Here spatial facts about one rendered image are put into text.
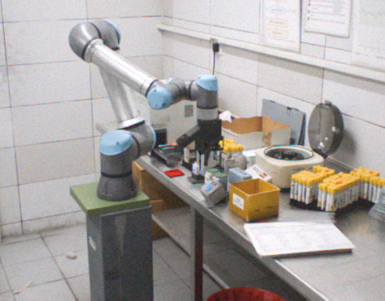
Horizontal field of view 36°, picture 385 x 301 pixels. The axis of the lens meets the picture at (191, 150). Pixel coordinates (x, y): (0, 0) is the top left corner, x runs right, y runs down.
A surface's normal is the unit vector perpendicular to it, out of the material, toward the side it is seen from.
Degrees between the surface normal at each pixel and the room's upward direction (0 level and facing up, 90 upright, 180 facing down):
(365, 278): 0
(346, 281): 0
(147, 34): 90
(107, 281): 90
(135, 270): 90
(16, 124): 90
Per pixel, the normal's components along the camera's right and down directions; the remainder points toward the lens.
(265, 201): 0.47, 0.27
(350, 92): -0.90, 0.13
